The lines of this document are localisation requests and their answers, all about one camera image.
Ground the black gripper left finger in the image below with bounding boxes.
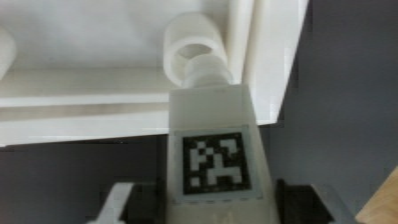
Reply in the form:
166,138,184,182
86,182,163,224

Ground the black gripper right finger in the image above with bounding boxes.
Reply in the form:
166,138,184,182
275,179,355,224

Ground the white table leg with tag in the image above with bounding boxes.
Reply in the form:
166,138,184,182
165,54,280,224

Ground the white square tabletop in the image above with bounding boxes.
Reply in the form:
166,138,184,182
0,0,308,147

